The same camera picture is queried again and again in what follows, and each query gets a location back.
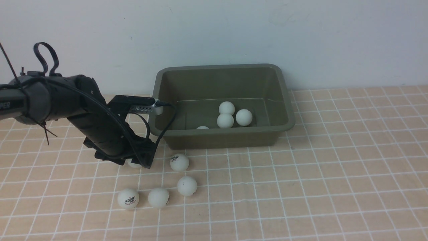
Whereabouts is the white ping-pong ball plain centre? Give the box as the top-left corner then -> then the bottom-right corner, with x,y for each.
177,176 -> 197,197

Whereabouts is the orange checkered tablecloth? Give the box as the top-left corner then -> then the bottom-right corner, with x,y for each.
0,86 -> 428,241

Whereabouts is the white ping-pong ball logo top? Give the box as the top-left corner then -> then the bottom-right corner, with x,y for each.
170,153 -> 190,172

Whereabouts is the white ping-pong ball red logo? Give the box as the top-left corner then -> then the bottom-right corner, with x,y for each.
117,188 -> 140,210

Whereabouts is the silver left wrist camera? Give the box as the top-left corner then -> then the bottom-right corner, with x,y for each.
107,95 -> 163,116

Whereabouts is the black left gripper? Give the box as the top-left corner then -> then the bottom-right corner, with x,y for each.
68,106 -> 156,168

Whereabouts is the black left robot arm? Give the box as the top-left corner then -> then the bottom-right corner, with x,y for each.
1,42 -> 158,168

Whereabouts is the black left camera cable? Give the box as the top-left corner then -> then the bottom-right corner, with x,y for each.
0,75 -> 178,168

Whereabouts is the olive green plastic bin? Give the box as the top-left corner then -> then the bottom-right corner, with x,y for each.
149,64 -> 296,150

